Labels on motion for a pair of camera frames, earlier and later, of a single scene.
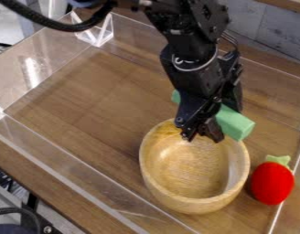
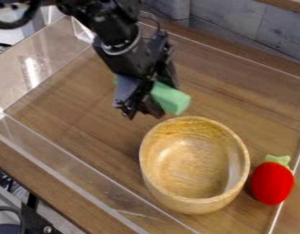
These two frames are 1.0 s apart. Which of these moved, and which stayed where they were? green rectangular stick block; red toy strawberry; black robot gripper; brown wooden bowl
Moved: green rectangular stick block; black robot gripper
Stayed: red toy strawberry; brown wooden bowl
